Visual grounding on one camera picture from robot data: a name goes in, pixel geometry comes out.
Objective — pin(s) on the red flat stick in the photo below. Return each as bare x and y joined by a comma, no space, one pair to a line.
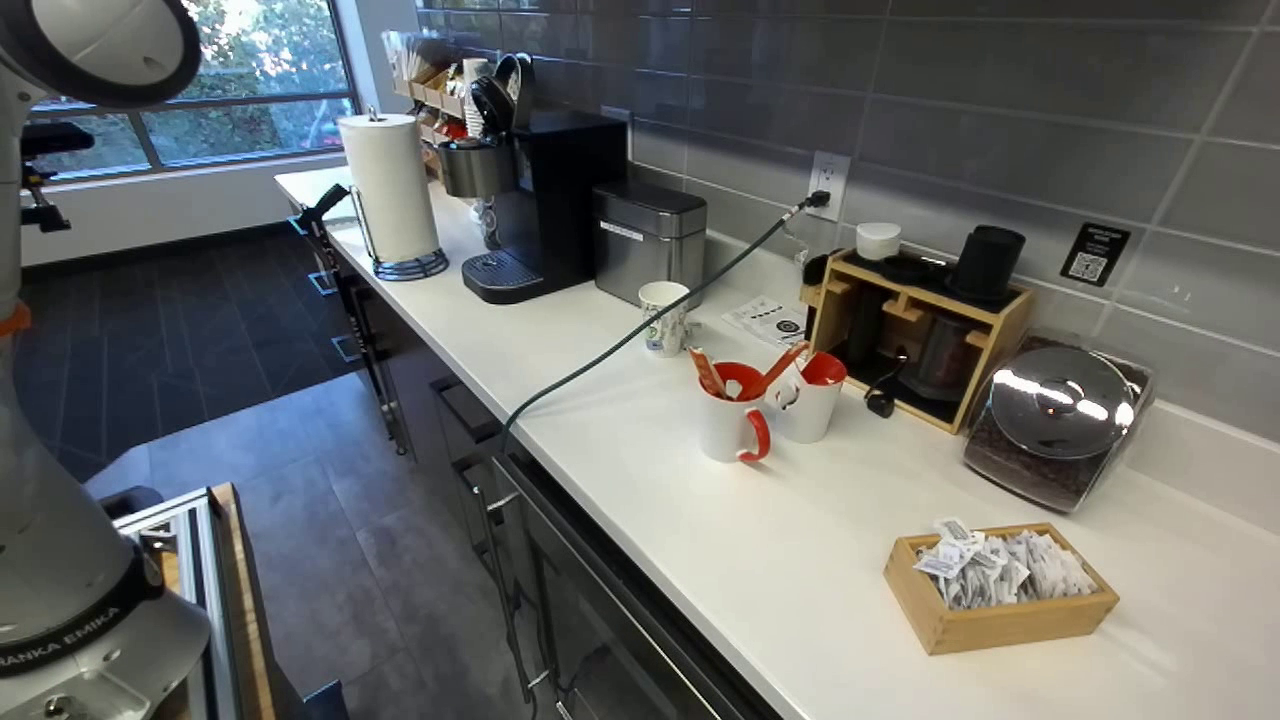
705,368

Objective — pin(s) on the white mug red inside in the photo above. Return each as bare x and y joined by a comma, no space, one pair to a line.
726,424
805,405

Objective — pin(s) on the dark base cabinet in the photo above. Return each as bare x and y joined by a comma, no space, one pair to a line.
440,424

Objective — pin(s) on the aluminium frame robot cart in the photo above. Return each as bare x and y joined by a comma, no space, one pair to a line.
200,585

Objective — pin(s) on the red gold-printed stick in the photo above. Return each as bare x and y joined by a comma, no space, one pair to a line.
786,367

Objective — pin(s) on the small black scoop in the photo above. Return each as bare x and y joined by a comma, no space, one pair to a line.
882,403

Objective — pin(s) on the dark glass jar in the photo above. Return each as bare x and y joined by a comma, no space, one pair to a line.
948,356

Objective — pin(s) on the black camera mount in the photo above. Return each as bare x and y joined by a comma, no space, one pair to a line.
52,142

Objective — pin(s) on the white printed paper cup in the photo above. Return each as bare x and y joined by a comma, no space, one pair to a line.
665,323

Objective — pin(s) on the white sugar packets pile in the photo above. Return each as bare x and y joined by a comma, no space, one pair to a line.
1001,565

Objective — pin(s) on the black coffee machine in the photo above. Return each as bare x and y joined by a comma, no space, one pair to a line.
574,185

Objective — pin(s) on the white paper towel roll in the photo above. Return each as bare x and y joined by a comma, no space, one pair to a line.
395,185

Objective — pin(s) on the window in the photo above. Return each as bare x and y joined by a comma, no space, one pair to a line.
264,83

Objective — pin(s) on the white wall outlet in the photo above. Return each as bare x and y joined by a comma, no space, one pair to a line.
828,182

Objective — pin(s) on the small white cup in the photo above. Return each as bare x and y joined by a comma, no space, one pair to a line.
878,240

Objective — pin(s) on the black cylindrical container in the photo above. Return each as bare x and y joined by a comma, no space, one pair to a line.
987,265

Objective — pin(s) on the wooden packet box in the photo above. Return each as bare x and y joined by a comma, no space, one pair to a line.
987,626

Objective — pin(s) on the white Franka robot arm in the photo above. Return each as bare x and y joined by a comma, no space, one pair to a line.
52,465

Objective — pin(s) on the stainless steel box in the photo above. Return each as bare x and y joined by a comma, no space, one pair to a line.
653,240

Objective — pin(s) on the wooden countertop shelf organizer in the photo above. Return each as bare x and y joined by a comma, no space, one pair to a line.
994,333

